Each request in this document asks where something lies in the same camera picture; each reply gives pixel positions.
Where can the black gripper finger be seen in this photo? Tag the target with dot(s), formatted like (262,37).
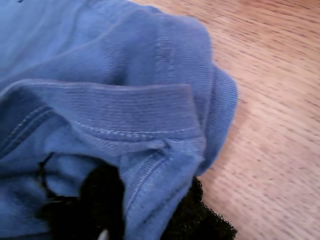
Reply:
(95,212)
(197,222)

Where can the blue printed T-shirt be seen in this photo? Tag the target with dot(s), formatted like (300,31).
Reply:
(112,75)

